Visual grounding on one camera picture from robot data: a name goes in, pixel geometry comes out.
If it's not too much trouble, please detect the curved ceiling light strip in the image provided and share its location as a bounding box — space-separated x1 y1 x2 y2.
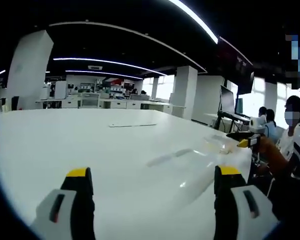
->
52 57 169 76

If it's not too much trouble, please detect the black computer monitor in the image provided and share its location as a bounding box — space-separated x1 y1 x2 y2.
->
219 84 236 115

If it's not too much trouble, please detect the black office chair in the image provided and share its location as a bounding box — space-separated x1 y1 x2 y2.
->
10 95 20 111

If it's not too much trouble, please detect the hanging black screen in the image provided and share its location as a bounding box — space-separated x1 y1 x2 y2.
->
236 71 255 96

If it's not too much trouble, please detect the clear plastic bag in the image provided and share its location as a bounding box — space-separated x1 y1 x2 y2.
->
145 134 253 202

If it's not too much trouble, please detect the long ceiling light strip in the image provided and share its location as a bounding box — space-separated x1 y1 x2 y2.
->
168 0 220 45

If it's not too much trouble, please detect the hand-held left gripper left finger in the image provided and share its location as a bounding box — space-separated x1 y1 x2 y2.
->
29 166 96 240

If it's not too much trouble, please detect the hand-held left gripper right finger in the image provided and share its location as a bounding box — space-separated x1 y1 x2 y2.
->
213 164 281 240

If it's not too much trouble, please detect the small dark monitor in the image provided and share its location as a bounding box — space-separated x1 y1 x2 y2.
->
234 97 245 116

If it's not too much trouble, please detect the row of white cabinets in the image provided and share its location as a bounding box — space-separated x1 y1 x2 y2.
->
35 91 174 115

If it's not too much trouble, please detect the white flat board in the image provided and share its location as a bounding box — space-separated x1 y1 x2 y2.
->
108 121 158 129

